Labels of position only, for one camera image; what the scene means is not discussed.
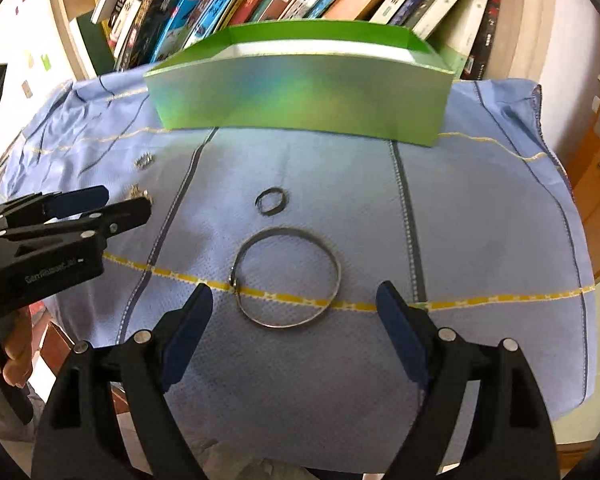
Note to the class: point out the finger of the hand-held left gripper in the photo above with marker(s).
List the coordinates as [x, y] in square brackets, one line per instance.
[125, 215]
[80, 199]

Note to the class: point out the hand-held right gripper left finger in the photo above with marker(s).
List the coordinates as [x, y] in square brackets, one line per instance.
[187, 340]

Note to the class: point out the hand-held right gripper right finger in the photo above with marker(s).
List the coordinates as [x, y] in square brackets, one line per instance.
[402, 335]

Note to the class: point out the silver bangle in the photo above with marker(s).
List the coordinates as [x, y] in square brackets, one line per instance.
[234, 280]

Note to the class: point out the green cardboard box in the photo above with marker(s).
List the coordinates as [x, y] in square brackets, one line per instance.
[300, 90]

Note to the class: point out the person's left hand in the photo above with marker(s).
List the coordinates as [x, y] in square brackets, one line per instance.
[21, 350]

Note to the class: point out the blue striped cloth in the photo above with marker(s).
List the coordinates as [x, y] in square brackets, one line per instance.
[480, 235]

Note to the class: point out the wooden bookshelf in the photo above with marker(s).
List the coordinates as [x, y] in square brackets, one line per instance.
[530, 25]

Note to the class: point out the green wall sticker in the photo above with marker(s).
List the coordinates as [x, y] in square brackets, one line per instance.
[45, 60]

